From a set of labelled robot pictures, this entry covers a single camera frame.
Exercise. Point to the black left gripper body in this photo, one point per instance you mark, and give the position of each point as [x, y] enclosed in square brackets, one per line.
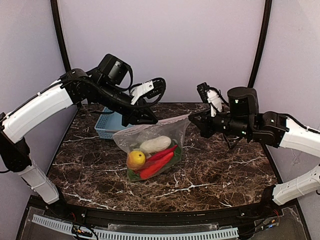
[137, 117]

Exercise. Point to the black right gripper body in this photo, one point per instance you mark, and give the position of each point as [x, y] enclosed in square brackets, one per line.
[208, 124]

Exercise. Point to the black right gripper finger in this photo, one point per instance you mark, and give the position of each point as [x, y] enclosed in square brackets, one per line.
[205, 130]
[199, 118]

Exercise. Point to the white napa cabbage toy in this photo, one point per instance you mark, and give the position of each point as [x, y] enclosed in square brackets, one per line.
[156, 145]

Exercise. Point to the clear zip top bag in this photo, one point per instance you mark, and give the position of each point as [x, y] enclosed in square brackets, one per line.
[131, 138]

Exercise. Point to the orange carrot toy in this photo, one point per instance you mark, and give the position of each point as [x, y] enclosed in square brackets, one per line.
[153, 169]

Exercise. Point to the green bok choy toy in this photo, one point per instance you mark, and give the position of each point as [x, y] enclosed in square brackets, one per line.
[134, 175]

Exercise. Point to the red chili pepper toy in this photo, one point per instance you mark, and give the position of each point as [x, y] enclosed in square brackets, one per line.
[161, 154]

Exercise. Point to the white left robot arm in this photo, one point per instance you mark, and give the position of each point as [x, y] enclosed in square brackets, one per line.
[100, 85]

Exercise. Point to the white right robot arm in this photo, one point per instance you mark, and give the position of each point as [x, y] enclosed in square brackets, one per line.
[239, 116]

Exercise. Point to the light blue plastic basket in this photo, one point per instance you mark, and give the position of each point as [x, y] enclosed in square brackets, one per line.
[108, 124]

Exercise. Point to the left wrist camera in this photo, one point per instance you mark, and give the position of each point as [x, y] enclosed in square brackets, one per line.
[150, 89]

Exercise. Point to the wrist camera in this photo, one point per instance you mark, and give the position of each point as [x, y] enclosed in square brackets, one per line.
[150, 89]
[211, 96]

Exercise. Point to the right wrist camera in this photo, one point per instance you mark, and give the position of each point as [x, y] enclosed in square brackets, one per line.
[211, 96]

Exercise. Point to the black front table rail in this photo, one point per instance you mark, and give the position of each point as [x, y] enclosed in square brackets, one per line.
[235, 216]

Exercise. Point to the black left corner post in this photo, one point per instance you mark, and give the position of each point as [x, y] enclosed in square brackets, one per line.
[59, 35]

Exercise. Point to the black corner post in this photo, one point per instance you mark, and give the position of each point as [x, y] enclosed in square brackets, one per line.
[261, 43]
[59, 35]

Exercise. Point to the black right corner post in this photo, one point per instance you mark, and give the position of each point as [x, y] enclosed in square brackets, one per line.
[261, 43]

